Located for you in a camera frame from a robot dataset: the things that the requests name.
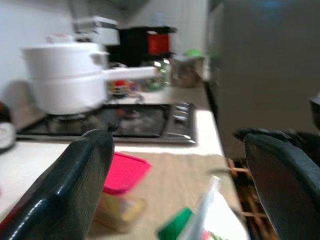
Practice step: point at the grey fridge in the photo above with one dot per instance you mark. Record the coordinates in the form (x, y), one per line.
(262, 75)

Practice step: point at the black gas stove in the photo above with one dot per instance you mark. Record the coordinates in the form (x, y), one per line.
(140, 125)

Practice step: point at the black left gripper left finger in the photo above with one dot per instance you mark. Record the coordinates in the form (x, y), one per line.
(62, 195)

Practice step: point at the red box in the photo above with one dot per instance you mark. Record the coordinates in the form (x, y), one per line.
(158, 43)

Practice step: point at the clear glass jar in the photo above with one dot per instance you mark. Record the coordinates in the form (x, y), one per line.
(157, 77)

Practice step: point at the dark bottle with white label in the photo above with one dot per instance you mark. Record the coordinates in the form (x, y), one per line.
(6, 127)

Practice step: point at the green box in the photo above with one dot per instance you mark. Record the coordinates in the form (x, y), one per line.
(177, 222)

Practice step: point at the pink lidded container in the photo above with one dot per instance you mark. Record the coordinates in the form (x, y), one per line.
(126, 172)

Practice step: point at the wooden slatted floor mat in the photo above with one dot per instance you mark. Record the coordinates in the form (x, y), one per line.
(245, 200)

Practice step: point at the black shelf rack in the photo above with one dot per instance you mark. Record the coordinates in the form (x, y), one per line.
(132, 47)

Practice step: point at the clear plastic bag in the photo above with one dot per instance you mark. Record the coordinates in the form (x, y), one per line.
(215, 215)

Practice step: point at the yellow plastic container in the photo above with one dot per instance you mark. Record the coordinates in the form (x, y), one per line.
(120, 212)

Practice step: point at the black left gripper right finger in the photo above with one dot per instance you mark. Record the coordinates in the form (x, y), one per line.
(287, 190)

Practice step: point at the beige cloth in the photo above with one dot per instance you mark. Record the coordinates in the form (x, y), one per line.
(180, 175)

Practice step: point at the white kitchen appliance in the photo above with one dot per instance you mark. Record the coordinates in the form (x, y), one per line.
(105, 30)

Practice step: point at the white steamer pot with lid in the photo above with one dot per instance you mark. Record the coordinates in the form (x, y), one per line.
(60, 60)

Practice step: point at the jar with green lid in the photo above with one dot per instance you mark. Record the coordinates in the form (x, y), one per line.
(187, 67)

